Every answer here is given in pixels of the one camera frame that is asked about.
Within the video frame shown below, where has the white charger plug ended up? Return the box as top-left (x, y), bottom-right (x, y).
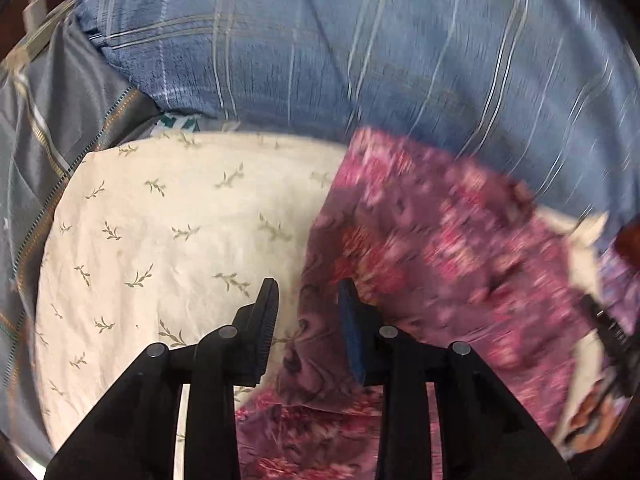
top-left (22, 0), bottom-right (51, 31)

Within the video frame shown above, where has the grey-blue star-print pillow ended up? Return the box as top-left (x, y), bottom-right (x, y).
top-left (0, 15), bottom-right (166, 461)

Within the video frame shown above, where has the cream leaf-print bed sheet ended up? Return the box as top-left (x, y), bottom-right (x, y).
top-left (32, 132), bottom-right (351, 441)

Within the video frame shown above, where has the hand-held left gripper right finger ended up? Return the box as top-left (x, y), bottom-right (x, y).
top-left (337, 279), bottom-right (573, 480)

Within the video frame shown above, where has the purple floral garment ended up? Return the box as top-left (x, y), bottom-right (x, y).
top-left (235, 127), bottom-right (640, 480)

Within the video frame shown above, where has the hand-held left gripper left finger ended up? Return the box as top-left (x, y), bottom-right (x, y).
top-left (44, 277), bottom-right (280, 480)

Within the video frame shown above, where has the blue plaid quilt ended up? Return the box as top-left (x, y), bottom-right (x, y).
top-left (75, 0), bottom-right (640, 241)

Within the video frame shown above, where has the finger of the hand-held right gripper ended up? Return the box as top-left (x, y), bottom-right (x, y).
top-left (580, 292), bottom-right (636, 401)

